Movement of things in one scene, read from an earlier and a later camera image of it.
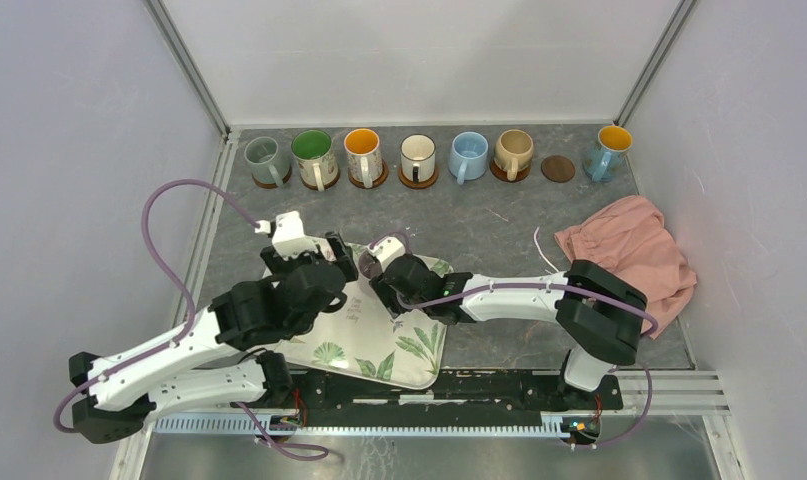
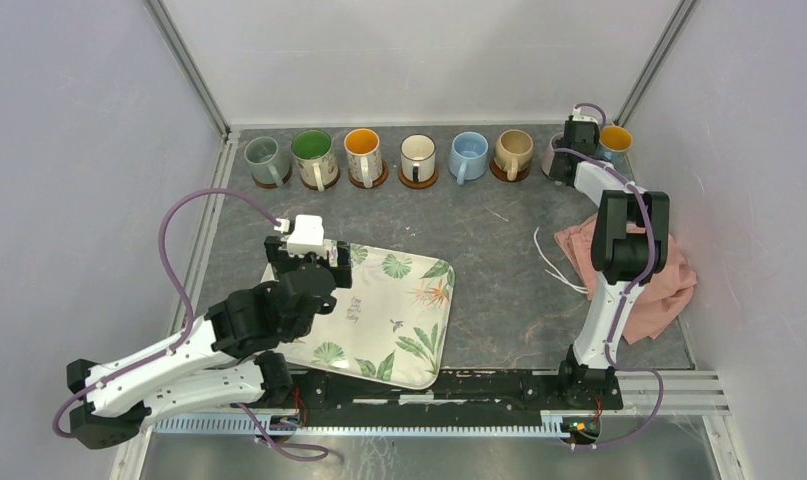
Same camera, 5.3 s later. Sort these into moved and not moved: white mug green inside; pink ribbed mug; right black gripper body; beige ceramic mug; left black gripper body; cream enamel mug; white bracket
Moved: white bracket; pink ribbed mug; right black gripper body
Not moved: cream enamel mug; left black gripper body; beige ceramic mug; white mug green inside
